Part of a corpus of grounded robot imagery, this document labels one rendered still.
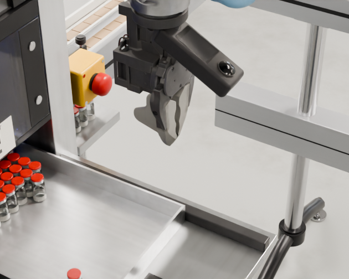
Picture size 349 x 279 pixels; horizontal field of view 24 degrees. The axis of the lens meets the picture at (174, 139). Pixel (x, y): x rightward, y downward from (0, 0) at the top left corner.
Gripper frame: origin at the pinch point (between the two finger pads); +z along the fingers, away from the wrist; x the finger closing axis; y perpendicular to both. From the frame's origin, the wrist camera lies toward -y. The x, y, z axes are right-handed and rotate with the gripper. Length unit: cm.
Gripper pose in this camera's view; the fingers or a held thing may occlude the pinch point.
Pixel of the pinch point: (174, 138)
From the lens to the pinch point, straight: 111.8
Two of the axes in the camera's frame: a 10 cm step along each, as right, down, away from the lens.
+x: -5.1, 5.3, -6.8
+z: 0.0, 7.9, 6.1
